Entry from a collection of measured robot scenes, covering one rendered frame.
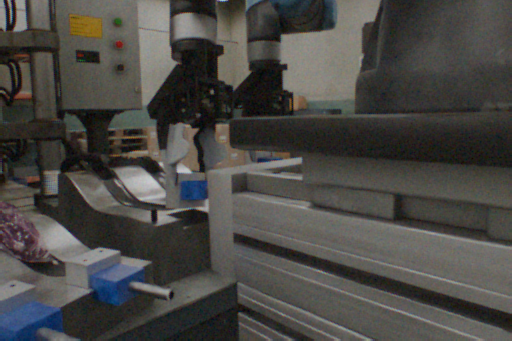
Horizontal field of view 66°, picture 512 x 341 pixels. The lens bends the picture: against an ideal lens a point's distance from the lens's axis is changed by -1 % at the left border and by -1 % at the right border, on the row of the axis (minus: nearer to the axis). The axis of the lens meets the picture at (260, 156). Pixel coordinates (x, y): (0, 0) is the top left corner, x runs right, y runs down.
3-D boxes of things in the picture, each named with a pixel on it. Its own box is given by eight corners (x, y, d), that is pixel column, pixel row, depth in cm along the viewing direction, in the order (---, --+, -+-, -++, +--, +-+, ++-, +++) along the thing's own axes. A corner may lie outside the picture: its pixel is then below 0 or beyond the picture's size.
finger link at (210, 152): (224, 184, 61) (212, 124, 60) (200, 186, 65) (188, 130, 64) (239, 180, 63) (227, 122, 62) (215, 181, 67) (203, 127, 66)
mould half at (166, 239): (280, 242, 75) (278, 171, 74) (159, 287, 57) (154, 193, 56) (142, 205, 110) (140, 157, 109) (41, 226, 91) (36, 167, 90)
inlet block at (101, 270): (187, 309, 44) (184, 262, 44) (156, 331, 40) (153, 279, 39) (102, 288, 50) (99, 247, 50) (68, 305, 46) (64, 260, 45)
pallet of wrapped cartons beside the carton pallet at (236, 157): (252, 196, 516) (250, 123, 506) (207, 209, 454) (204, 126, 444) (188, 187, 592) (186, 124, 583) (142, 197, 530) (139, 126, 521)
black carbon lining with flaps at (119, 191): (233, 207, 75) (231, 157, 74) (158, 226, 63) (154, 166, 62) (138, 187, 99) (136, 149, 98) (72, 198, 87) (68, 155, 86)
